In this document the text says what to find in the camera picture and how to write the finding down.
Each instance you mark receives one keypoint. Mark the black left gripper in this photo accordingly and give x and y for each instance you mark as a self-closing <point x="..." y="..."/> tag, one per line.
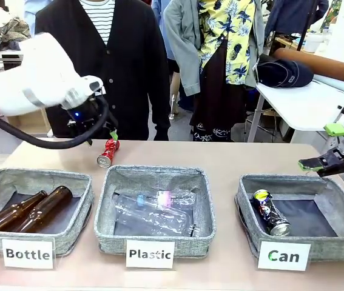
<point x="82" y="116"/>

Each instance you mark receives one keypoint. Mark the brown glass bottle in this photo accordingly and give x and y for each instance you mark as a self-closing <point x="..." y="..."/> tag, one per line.
<point x="47" y="203"/>
<point x="8" y="212"/>

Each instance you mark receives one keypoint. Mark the crushed black can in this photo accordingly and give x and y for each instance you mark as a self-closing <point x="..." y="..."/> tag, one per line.
<point x="271" y="215"/>

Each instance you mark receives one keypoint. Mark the large clear plastic bottle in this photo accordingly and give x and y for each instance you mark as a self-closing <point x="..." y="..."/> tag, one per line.
<point x="153" y="221"/>

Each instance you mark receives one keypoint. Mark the clear plastic bottle blue cap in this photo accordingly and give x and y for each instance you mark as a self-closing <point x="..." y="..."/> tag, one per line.
<point x="177" y="200"/>

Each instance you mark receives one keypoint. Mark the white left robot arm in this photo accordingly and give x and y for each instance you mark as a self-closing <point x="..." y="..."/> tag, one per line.
<point x="38" y="75"/>

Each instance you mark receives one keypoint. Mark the crushed red can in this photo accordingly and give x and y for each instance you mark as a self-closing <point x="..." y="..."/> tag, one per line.
<point x="108" y="151"/>

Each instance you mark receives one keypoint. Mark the grey fabric basket labelled Plastic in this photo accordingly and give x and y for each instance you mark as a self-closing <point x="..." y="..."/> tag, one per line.
<point x="153" y="175"/>

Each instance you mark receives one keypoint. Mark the grey fabric basket labelled Bottle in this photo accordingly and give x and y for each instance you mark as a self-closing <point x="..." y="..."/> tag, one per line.
<point x="38" y="179"/>

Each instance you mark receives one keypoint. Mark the grey fabric basket labelled Can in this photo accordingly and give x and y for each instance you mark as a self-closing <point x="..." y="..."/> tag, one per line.
<point x="335" y="245"/>

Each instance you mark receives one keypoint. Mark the white Can label card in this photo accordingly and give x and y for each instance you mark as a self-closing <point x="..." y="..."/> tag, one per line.
<point x="284" y="256"/>

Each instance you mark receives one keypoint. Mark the white side table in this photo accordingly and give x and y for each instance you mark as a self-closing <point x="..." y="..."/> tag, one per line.
<point x="296" y="103"/>

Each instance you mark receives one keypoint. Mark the light blue rolled sheet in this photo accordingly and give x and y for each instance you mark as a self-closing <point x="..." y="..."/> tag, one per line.
<point x="335" y="82"/>

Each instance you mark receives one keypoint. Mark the cardboard box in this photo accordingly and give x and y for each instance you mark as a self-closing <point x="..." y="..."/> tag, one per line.
<point x="29" y="121"/>

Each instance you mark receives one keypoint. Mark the person in black cardigan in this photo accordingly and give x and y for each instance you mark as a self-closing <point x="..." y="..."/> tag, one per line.
<point x="129" y="60"/>

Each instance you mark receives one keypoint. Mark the brown rolled mat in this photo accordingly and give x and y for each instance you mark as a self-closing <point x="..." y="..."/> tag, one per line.
<point x="317" y="62"/>

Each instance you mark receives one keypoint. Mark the navy baseball cap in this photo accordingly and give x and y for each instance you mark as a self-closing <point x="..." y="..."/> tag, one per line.
<point x="281" y="72"/>

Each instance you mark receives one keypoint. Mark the white bucket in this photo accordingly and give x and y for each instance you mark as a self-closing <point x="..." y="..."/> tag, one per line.
<point x="313" y="42"/>

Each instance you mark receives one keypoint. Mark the black stand pole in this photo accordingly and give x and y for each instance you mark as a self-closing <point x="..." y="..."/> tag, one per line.
<point x="306" y="24"/>

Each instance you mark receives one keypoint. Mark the white Plastic label card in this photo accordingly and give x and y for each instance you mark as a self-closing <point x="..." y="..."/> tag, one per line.
<point x="150" y="254"/>

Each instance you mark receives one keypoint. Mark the white Bottle label card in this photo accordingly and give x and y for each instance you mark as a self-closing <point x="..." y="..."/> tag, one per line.
<point x="27" y="254"/>

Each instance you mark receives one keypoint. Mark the person in navy jacket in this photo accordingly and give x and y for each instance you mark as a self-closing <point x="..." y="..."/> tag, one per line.
<point x="287" y="15"/>

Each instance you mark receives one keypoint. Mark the person in blue shirt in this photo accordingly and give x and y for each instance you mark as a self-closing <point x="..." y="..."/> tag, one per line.
<point x="30" y="15"/>

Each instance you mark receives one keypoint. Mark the person in yellow floral shirt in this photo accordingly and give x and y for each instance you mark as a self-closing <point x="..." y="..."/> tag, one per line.
<point x="220" y="45"/>

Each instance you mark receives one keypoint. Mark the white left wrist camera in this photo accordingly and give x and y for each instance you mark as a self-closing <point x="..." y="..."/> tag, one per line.
<point x="102" y="91"/>

